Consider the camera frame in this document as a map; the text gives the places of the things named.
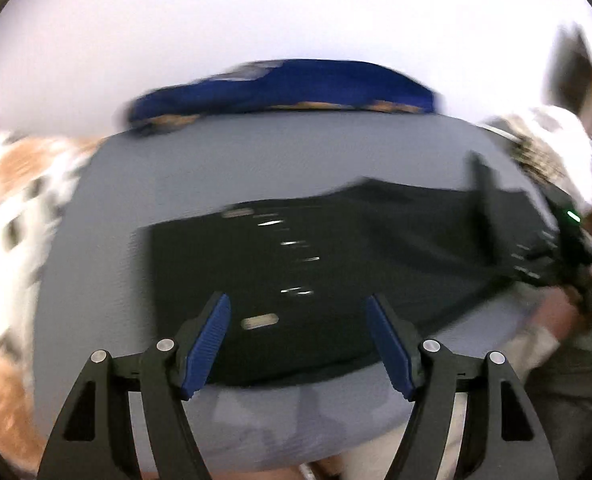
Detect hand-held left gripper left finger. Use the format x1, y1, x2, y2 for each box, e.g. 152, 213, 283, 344
36, 292, 233, 480

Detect blue floral blanket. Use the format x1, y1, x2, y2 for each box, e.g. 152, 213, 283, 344
126, 59, 437, 136

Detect brown wooden cabinet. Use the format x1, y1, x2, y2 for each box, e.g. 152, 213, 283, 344
546, 22, 592, 126

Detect black white zigzag cloth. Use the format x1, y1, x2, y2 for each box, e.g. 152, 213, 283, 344
486, 115, 572, 196

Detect white patterned cloth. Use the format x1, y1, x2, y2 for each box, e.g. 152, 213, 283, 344
521, 105, 592, 216

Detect grey mesh mat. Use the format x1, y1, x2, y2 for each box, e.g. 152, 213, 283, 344
33, 110, 567, 476

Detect person's right forearm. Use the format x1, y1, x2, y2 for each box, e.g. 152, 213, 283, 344
523, 287, 584, 376

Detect black pants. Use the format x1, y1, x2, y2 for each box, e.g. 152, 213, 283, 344
136, 177, 559, 388

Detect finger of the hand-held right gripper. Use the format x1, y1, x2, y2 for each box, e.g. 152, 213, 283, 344
467, 151, 503, 271

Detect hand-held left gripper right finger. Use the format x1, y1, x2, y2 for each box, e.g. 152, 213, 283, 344
365, 293, 559, 480

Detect white orange spotted blanket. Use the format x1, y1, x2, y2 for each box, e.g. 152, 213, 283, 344
0, 130, 107, 476

